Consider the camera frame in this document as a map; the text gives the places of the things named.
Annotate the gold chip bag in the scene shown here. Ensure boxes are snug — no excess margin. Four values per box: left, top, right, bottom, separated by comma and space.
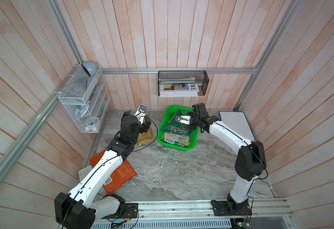
135, 114, 154, 146

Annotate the dark green REAL chip bag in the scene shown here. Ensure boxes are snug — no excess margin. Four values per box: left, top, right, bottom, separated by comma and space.
162, 121, 193, 148

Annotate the red chip bag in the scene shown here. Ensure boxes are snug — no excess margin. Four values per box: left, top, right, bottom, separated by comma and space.
89, 149, 137, 194

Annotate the light green white chip bag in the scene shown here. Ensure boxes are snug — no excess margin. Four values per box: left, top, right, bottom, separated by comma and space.
169, 110, 182, 122

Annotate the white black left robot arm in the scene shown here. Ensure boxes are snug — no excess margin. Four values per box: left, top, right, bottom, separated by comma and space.
54, 105, 152, 229

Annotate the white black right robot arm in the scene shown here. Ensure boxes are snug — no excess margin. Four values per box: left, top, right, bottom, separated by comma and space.
185, 103, 267, 215

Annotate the green plastic basket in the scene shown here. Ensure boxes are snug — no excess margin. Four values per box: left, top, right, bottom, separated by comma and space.
157, 106, 198, 151

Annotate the white LOEWE book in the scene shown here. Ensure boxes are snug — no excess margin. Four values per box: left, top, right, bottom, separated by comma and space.
158, 77, 199, 97

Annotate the white tape roll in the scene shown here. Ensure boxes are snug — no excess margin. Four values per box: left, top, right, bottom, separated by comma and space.
86, 116, 100, 130

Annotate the white calculator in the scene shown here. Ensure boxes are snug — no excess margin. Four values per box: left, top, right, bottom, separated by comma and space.
78, 165, 93, 181

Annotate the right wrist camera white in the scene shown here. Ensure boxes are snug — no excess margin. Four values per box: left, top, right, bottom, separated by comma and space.
175, 115, 191, 125

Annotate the white board blue frame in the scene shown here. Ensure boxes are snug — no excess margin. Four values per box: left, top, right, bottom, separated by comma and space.
219, 111, 255, 140

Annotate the black mesh wall shelf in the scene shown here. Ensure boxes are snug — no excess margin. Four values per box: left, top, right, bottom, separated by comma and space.
157, 71, 209, 97

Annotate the white wire wall rack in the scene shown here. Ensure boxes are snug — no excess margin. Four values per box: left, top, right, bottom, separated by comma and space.
58, 65, 111, 134

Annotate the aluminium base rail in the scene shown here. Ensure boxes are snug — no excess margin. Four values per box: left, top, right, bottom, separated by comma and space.
55, 198, 295, 229

